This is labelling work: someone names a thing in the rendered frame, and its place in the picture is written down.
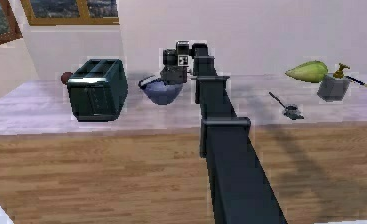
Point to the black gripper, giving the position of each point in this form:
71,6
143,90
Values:
173,74

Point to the blue bowl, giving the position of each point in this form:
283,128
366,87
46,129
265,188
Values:
161,95

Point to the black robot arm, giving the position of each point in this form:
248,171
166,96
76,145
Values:
237,173

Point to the pale marble kitchen counter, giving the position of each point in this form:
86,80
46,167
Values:
41,110

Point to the dark green toaster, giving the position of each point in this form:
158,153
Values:
96,91

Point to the red apple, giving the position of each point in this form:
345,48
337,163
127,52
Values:
65,77

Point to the wooden framed window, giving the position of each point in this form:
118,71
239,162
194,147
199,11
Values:
71,20
2,20

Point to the small dark grey ladle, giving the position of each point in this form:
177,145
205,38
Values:
291,110

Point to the green lettuce head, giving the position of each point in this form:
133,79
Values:
309,71

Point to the grey soap bottle gold pump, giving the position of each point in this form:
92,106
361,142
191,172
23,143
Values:
332,88

